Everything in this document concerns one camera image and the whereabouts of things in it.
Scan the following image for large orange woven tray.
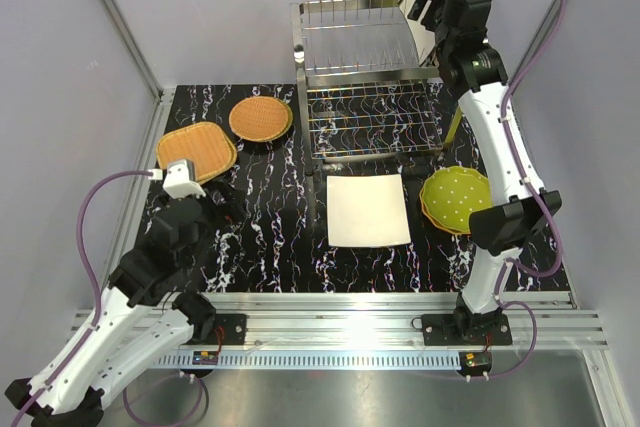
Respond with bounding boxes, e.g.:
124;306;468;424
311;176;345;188
196;145;237;184

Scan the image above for green-rimmed woven bamboo plate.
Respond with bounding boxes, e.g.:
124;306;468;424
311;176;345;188
227;95;294;144

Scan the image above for cream rectangular tray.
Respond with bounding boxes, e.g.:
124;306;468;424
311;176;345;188
327;174;411;248

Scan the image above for orange polka-dot plate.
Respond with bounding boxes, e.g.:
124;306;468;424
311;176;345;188
420;200;471;236

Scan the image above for green polka-dot plate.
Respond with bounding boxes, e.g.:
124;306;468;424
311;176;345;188
419;166;493;232

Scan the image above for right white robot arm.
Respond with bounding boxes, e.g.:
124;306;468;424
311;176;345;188
402;0;562;346

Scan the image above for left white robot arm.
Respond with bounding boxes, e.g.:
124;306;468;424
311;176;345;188
5;181;246;426

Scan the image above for steel two-tier dish rack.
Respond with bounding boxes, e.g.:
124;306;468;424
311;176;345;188
290;0;461;175

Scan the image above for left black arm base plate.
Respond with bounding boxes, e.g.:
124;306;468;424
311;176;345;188
188;313;248;346

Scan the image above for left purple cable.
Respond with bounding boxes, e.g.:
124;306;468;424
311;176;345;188
6;169;209;427

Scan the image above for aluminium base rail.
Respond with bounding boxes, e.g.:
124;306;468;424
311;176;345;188
64;290;606;349

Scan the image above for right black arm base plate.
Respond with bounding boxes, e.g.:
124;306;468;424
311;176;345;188
420;314;513;347

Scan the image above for slotted white cable duct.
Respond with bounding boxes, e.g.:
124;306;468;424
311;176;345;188
152;349;461;371

